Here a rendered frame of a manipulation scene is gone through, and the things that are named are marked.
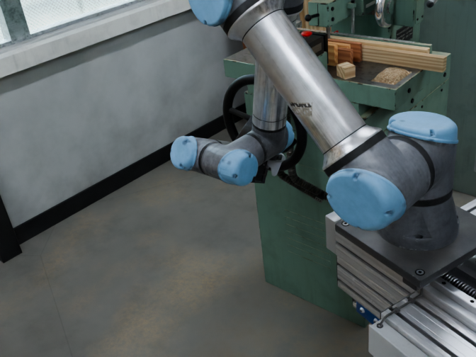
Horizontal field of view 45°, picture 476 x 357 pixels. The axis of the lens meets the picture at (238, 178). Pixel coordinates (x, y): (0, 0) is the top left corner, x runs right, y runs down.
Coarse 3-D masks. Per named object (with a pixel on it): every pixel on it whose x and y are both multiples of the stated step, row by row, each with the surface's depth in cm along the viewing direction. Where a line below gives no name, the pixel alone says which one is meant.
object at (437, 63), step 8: (368, 48) 164; (376, 48) 163; (384, 48) 162; (368, 56) 165; (376, 56) 163; (384, 56) 161; (392, 56) 160; (400, 56) 158; (408, 56) 157; (416, 56) 155; (424, 56) 153; (432, 56) 152; (440, 56) 152; (392, 64) 161; (400, 64) 159; (408, 64) 158; (416, 64) 156; (424, 64) 155; (432, 64) 153; (440, 64) 152
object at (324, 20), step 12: (312, 0) 166; (324, 0) 164; (336, 0) 164; (348, 0) 169; (312, 12) 166; (324, 12) 163; (336, 12) 166; (348, 12) 171; (312, 24) 167; (324, 24) 165
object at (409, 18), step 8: (400, 0) 168; (408, 0) 166; (416, 0) 165; (400, 8) 169; (408, 8) 167; (416, 8) 167; (400, 16) 170; (408, 16) 168; (416, 16) 168; (392, 24) 173; (400, 24) 171; (408, 24) 169; (416, 24) 170
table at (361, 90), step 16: (224, 64) 183; (240, 64) 178; (368, 64) 163; (384, 64) 162; (336, 80) 157; (352, 80) 155; (368, 80) 153; (416, 80) 154; (352, 96) 156; (368, 96) 152; (384, 96) 149; (400, 96) 149
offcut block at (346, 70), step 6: (336, 66) 157; (342, 66) 156; (348, 66) 155; (354, 66) 155; (336, 72) 158; (342, 72) 156; (348, 72) 155; (354, 72) 156; (342, 78) 157; (348, 78) 156
